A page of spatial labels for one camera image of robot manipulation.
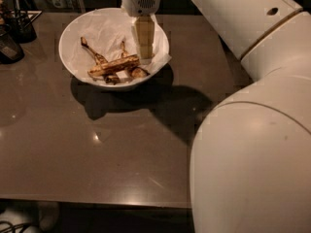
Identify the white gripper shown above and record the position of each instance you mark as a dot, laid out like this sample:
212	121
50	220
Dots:
140	2

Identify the long spotted top banana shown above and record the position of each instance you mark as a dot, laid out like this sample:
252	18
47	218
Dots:
114	66

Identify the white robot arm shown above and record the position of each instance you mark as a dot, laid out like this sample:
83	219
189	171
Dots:
250	164

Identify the dark banana right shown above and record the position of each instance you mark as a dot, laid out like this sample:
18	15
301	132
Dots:
135	72

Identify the dark banana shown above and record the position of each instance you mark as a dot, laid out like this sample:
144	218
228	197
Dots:
135	72
97	58

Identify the white ceramic bowl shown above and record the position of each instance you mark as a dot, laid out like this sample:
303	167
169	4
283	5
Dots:
81	75

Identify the dark banana left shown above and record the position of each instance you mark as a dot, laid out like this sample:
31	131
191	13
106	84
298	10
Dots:
97	58

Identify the white paper liner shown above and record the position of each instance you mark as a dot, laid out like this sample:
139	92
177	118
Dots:
103	29

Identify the white object under table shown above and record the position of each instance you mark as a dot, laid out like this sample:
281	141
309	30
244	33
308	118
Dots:
27	216

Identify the black wire utensil holder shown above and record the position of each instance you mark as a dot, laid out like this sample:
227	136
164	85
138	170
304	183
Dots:
22	29

